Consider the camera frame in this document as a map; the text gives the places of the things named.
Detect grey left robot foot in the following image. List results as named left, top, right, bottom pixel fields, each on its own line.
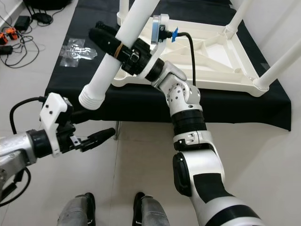
left=56, top=192, right=97, bottom=226

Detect black tablecloth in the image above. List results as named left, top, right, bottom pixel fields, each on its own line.
left=45, top=0, right=292, bottom=132

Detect black floor cables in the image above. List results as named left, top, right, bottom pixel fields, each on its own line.
left=0, top=4, right=46, bottom=69

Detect white plastic table top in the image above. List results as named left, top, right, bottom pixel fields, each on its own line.
left=113, top=12, right=283, bottom=98

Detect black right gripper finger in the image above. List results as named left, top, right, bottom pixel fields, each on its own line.
left=88, top=21, right=123, bottom=60

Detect grey robot foot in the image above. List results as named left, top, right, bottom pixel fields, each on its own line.
left=132, top=191, right=170, bottom=226
left=56, top=192, right=97, bottom=226

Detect black router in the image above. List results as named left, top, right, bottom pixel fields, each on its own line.
left=32, top=13, right=53, bottom=25

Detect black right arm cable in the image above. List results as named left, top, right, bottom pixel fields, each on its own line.
left=173, top=32, right=197, bottom=87

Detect black power strip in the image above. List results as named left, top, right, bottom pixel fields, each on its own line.
left=0, top=45, right=14, bottom=55

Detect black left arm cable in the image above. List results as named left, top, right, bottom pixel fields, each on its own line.
left=0, top=97, right=48, bottom=208

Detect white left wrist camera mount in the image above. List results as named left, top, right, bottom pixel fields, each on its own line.
left=39, top=93, right=74, bottom=157

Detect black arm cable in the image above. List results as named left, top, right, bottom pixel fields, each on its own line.
left=0, top=97, right=48, bottom=208
left=173, top=32, right=197, bottom=87

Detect black power adapter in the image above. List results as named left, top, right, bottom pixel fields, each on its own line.
left=14, top=16, right=32, bottom=32

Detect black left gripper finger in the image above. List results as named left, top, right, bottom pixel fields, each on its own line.
left=71, top=109, right=97, bottom=124
left=80, top=127, right=117, bottom=152

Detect grey right robot foot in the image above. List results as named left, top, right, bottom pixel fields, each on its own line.
left=132, top=191, right=170, bottom=226

